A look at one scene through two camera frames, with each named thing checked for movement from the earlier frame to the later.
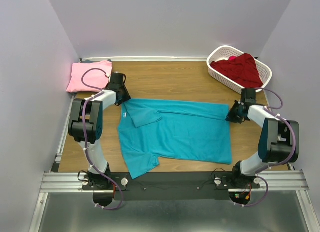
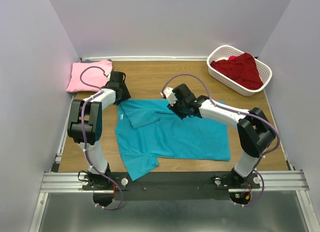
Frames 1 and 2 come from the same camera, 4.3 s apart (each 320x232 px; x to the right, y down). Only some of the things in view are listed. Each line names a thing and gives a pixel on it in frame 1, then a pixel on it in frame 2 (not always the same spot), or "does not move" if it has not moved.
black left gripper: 126,96 does not move
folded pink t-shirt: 94,77 does not move
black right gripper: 231,117 to 181,116
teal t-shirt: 151,129 does not move
